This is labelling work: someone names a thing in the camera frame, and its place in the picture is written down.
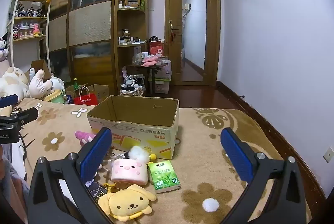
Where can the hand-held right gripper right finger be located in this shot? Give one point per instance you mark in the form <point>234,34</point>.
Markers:
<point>237,158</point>

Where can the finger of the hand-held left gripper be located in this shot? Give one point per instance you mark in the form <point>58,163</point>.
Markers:
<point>9,100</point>
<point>26,115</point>

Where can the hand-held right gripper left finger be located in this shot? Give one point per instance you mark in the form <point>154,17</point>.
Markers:
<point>96,153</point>

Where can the pink fluffy plush toy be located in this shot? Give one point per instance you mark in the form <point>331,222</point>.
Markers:
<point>83,135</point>

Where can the pink pig plush cube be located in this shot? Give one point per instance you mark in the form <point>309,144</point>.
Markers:
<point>129,171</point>

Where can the printed cardboard box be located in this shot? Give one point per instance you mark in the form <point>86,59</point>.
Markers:
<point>146,132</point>

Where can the person's left forearm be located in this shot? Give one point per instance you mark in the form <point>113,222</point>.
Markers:
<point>10,187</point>

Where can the large beige plush dog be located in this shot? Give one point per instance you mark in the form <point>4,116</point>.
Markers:
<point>13,81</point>

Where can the pink and white plush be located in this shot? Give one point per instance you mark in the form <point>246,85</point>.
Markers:
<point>39,85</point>

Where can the brown flower printed blanket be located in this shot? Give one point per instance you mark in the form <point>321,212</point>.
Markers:
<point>208,140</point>

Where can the plush with green hat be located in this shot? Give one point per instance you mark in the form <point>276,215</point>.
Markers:
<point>56,94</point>

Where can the black packet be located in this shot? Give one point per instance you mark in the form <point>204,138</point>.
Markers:
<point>97,192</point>

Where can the open brown cardboard box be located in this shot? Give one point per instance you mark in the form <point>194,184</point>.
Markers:
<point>39,66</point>

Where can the black and white plush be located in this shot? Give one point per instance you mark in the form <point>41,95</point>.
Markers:
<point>3,46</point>

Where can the red paper bag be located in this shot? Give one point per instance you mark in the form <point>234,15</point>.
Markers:
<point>85,99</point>

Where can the small yellow pompom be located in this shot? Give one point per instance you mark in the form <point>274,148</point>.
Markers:
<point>153,156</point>

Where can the green bottle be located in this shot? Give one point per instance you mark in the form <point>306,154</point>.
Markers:
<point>76,84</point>

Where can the yellow dog plush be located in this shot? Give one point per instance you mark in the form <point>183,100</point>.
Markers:
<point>127,203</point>

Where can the low cardboard box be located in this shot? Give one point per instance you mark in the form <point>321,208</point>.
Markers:
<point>101,92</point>

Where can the yellow wooden shelf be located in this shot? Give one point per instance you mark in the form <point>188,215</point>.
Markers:
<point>31,40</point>

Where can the green tissue pack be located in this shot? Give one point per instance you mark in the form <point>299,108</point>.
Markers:
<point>163,176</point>

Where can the row of pink boxed figures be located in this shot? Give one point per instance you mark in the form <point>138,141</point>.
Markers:
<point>27,31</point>

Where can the basket of black white socks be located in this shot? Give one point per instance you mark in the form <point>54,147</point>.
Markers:
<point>131,84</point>

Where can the row of dark figurines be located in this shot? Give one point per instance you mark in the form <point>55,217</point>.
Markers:
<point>30,12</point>

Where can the clear plastic storage box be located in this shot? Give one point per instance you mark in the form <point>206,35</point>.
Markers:
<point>161,83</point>

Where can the small wooden table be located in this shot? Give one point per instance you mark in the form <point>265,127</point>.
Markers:
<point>152,67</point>

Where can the clear glass jar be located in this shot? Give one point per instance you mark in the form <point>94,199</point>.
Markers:
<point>137,55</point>

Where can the pink packets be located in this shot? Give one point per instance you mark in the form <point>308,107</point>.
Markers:
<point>150,61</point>

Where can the wooden wardrobe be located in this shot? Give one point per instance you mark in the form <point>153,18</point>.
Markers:
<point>86,25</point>

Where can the wooden door with glass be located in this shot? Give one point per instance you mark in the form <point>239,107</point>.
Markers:
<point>174,62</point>

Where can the red gift bag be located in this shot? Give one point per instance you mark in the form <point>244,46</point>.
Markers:
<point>157,48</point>

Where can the wooden corner shelf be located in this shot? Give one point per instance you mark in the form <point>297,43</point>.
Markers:
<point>133,20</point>

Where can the wall outlet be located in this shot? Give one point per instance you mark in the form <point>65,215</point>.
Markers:
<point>329,154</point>

